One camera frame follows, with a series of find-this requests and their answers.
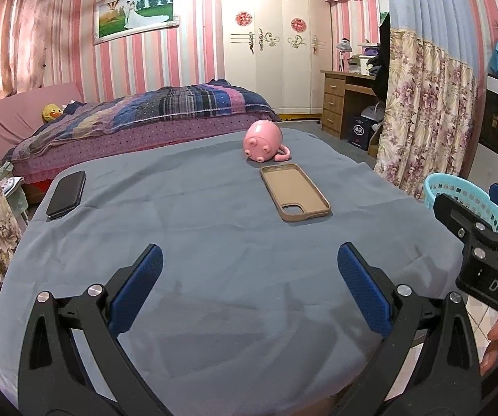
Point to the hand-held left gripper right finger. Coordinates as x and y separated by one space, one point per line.
364 290

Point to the white green appliance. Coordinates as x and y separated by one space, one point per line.
12 188

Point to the black box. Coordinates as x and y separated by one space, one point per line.
358 132

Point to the person's right hand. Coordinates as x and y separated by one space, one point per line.
496 333

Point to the desk lamp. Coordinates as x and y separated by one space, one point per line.
344 47

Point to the white fan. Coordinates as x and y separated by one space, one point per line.
377 115

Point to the pink pig mug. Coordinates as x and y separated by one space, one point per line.
262 138

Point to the purple dotted bed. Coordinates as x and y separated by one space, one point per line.
145 136

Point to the yellow duck plush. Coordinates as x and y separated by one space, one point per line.
51 113

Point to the tan phone case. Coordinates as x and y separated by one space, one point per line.
292 186

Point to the black garment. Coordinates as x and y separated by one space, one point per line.
383 65

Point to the patchwork quilt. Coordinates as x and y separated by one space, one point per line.
179 104

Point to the black smartphone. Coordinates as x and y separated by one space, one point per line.
67 193

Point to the turquoise plastic basket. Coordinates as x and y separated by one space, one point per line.
452 184

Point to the framed wedding picture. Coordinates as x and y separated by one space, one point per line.
136 13

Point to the pink headboard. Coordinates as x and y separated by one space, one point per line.
23 112

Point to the pink window curtain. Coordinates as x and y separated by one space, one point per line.
15 34

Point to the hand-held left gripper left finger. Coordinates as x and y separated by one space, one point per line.
138 286

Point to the white wardrobe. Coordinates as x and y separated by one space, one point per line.
275 78

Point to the wooden desk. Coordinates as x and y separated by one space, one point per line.
333 104

